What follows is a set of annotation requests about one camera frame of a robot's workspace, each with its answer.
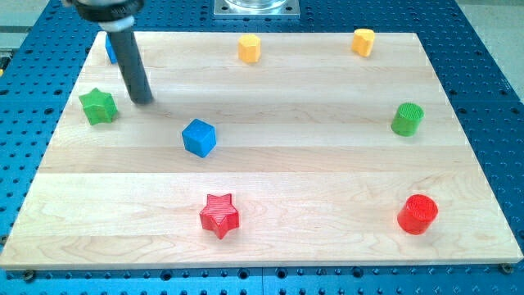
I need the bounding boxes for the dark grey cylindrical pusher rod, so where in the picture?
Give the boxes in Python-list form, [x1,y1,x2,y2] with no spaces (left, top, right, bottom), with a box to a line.
[110,28,153,104]

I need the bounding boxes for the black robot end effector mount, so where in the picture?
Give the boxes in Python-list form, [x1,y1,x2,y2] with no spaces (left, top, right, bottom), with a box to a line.
[61,0,145,32]

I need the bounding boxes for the green star block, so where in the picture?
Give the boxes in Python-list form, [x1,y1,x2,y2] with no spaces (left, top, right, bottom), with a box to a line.
[79,88,118,125]

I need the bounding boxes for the red star block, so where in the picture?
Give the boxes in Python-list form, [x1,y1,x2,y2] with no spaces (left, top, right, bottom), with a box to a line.
[199,193,240,239]

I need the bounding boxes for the blue block behind rod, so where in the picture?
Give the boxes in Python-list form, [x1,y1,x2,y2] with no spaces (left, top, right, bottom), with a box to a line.
[105,34,118,64]

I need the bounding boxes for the blue cube block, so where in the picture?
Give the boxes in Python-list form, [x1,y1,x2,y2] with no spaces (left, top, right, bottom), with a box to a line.
[182,119,216,157]

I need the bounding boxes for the yellow hexagon block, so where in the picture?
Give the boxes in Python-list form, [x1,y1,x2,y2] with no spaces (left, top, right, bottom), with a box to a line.
[237,34,261,63]

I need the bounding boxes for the light wooden board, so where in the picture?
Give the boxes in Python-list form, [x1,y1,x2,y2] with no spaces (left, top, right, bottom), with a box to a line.
[1,32,522,270]

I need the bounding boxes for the yellow heart block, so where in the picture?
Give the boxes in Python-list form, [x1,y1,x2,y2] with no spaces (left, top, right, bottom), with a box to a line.
[351,29,375,57]

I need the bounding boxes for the green cylinder block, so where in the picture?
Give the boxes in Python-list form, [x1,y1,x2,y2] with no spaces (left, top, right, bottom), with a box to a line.
[391,102,425,137]

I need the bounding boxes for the red cylinder block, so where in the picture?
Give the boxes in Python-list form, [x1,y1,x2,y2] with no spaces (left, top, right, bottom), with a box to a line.
[397,194,439,235]

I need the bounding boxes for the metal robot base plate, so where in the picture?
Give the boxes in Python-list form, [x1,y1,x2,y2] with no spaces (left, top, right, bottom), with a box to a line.
[213,0,300,19]

